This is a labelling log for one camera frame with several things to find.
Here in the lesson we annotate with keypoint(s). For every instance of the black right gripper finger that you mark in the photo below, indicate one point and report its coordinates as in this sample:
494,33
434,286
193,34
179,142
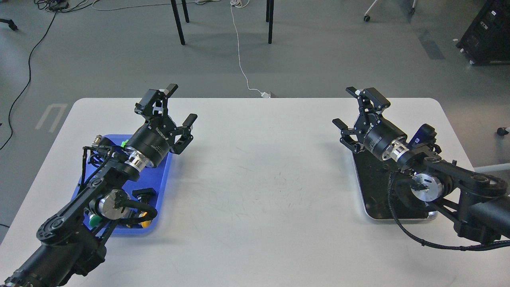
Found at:
352,138
371,104

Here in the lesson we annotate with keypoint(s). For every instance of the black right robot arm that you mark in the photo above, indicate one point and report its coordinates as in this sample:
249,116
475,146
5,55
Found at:
477,204

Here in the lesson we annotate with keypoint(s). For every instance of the black push button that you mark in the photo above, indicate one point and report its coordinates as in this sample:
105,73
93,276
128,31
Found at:
144,195

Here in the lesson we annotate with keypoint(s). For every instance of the blue plastic tray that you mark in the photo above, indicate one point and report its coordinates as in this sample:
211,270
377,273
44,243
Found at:
150,177

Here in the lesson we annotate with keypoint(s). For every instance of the silver metal tray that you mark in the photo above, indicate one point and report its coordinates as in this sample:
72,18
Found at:
373,176

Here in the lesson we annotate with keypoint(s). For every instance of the yellow push button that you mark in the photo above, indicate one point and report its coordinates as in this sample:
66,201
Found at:
144,224

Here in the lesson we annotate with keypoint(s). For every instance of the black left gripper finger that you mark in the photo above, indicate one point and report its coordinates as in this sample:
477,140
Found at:
181,136
154,103

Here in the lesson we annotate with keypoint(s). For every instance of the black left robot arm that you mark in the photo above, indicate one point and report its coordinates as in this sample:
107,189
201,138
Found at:
73,241

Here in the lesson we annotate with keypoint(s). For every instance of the green push button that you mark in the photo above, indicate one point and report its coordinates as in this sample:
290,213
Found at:
94,220

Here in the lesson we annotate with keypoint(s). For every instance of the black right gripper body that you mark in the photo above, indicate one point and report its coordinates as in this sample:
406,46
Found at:
379,136

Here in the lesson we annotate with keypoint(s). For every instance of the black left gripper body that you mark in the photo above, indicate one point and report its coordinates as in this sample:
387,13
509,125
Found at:
154,140

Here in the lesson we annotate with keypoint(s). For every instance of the black equipment case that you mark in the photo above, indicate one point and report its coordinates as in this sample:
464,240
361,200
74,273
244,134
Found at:
487,39

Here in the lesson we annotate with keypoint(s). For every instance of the white chair base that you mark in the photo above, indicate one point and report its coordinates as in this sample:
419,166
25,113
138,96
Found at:
385,8

